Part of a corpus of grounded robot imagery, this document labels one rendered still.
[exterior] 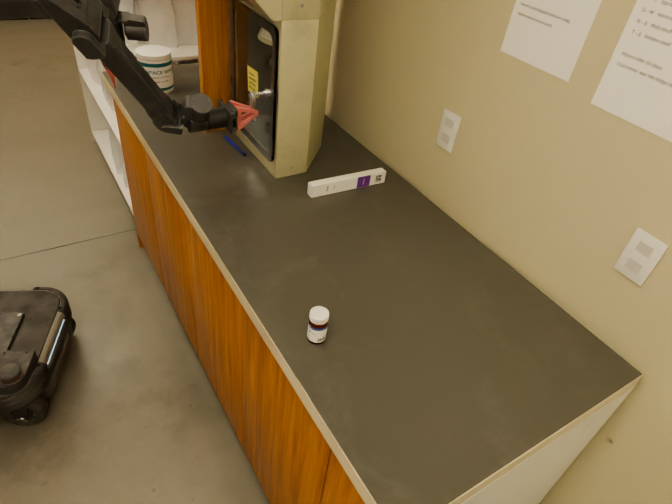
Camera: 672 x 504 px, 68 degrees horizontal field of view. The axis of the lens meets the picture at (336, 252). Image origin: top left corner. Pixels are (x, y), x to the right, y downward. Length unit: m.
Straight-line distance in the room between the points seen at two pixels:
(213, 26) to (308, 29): 0.40
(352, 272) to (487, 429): 0.49
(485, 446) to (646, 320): 0.50
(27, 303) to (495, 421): 1.83
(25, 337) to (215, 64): 1.22
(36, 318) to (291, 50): 1.43
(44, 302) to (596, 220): 1.97
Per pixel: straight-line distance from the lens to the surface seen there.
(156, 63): 2.12
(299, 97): 1.52
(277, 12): 1.41
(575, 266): 1.37
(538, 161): 1.36
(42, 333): 2.19
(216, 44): 1.78
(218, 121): 1.47
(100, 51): 1.17
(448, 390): 1.09
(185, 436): 2.08
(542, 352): 1.25
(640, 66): 1.21
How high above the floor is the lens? 1.78
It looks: 39 degrees down
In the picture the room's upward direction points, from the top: 8 degrees clockwise
